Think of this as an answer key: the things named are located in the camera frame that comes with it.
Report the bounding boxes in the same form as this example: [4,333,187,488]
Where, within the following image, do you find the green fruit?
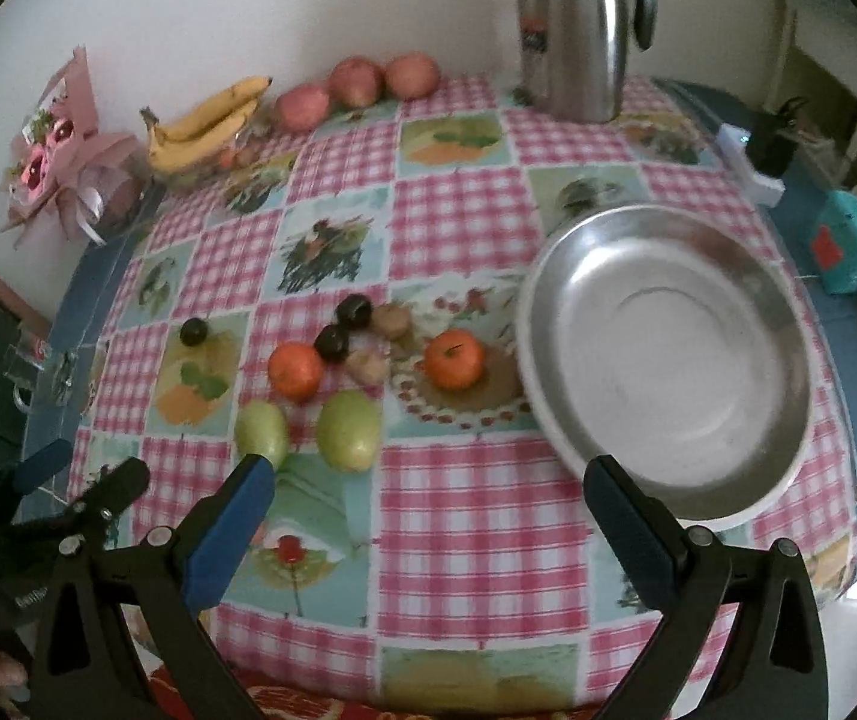
[314,390,383,473]
[234,400,291,472]

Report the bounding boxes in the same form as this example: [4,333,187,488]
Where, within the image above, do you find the orange tangerine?
[423,328,487,392]
[267,341,324,403]

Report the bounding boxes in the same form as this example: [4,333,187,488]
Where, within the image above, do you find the dark plum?
[178,317,209,348]
[335,293,375,332]
[312,323,350,364]

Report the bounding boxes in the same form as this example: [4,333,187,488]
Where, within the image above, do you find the brown kiwi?
[369,302,412,341]
[344,349,391,388]

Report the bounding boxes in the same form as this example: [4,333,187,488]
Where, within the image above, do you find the person's left hand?
[0,651,28,720]

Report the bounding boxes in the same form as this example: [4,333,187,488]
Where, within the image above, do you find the small glass cup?
[4,332,53,415]

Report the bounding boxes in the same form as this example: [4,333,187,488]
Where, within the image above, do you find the checkered picture tablecloth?
[18,71,857,720]

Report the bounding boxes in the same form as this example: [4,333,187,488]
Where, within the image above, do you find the pink flower bouquet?
[2,46,142,245]

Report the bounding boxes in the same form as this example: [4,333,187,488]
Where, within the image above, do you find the large steel plate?
[515,203,815,530]

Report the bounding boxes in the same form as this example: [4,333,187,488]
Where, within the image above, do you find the clear glass fruit bowl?
[152,122,275,190]

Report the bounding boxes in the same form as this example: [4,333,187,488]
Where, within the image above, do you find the yellow banana bunch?
[140,76,272,176]

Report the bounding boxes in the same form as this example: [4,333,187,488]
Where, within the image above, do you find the red apple left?
[275,83,332,133]

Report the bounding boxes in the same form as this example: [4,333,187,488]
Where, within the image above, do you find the red apple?
[327,55,384,109]
[384,52,441,101]
[275,83,332,133]

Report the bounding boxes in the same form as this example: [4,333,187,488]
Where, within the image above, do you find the teal box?
[809,190,857,294]

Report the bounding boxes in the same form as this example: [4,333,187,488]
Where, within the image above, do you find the red apple middle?
[327,55,384,109]

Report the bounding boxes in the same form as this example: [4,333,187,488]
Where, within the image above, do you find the red apple right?
[384,52,441,101]

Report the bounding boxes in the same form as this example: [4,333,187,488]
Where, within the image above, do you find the white shelf unit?
[763,0,857,195]

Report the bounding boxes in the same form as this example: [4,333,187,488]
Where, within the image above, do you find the steel thermos jug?
[518,0,657,124]

